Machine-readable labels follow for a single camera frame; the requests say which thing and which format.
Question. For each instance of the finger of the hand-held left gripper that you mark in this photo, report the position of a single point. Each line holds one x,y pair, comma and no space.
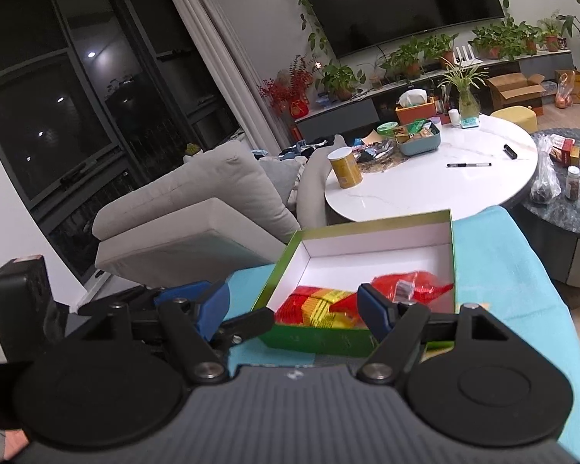
251,322
176,291

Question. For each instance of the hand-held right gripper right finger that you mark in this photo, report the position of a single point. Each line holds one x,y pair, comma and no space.
373,310

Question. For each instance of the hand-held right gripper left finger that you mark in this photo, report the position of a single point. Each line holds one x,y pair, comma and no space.
211,310

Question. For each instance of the red plastic snack packet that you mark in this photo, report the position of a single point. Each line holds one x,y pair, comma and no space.
415,286

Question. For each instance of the green gift box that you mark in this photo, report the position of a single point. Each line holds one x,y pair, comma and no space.
367,256

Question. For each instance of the red yellow snack packet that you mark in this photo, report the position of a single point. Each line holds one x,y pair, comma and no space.
314,307

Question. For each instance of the beige sofa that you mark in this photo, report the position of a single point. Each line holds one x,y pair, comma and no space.
188,203

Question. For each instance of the light blue tablecloth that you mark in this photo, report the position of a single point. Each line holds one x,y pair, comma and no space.
507,270

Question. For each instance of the white round marble table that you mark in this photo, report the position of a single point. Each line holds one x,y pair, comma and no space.
440,183

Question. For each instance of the yellow canister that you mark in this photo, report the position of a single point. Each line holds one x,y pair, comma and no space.
345,169

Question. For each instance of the dark snack wrappers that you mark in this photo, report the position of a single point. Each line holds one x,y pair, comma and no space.
374,152

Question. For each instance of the black pen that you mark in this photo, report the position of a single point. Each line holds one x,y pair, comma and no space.
469,165

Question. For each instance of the teal snack tray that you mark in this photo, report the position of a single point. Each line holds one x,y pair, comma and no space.
420,142

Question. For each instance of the clothes pile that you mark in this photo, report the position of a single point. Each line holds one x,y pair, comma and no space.
290,151

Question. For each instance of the green round lid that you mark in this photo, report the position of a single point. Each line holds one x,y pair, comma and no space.
386,129

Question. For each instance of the grey television cabinet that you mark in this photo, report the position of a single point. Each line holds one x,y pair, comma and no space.
338,113

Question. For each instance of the orange tissue box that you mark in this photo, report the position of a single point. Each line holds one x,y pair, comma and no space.
414,109

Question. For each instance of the dark window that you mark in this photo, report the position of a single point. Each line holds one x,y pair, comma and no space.
77,106

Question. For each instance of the small white jar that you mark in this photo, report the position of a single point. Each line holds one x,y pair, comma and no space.
453,117

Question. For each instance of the small black lighter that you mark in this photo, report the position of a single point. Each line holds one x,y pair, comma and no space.
510,151

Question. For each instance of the dark round marble table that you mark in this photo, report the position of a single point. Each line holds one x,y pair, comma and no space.
568,217

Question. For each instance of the clear plastic bag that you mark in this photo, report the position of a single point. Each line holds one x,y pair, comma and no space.
545,174

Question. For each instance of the glass vase with plant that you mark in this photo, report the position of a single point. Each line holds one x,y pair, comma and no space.
466,99

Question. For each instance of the potted green plant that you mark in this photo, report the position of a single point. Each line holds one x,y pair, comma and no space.
502,38
415,55
552,34
341,80

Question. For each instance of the red berry bouquet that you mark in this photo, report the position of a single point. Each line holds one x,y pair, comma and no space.
290,87

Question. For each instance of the spice bottle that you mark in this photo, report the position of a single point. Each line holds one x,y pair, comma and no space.
572,183

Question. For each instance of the yellow round stool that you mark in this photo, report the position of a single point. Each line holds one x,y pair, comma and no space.
515,118

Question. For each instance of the red small box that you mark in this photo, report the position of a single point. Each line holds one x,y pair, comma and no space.
565,151

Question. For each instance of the white curtain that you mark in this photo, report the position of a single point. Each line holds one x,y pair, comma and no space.
222,43

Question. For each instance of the open cardboard box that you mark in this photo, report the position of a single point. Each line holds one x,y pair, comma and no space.
515,92

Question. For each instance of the white router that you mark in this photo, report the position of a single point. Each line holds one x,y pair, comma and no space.
465,55

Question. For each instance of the plastic bag of oranges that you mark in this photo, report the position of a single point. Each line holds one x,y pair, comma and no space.
564,94

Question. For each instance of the wall television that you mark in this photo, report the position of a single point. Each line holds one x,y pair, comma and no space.
406,0

